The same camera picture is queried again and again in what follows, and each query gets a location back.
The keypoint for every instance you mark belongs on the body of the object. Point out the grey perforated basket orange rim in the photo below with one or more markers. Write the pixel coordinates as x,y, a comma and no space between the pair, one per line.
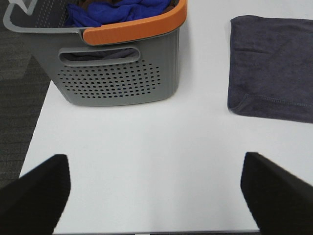
150,76

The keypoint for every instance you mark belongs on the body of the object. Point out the grey cloth inside basket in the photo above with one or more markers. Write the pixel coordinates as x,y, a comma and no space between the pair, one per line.
101,55

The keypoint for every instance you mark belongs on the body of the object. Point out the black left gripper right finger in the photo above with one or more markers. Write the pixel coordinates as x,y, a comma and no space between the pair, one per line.
280,203

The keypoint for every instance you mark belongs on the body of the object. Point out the dark grey towel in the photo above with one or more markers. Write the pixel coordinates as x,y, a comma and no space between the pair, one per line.
271,68

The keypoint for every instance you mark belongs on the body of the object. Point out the blue cloth in basket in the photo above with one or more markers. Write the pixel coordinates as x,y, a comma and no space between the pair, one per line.
95,13

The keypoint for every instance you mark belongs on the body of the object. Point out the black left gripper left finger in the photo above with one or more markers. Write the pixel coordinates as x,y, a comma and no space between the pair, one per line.
34,203

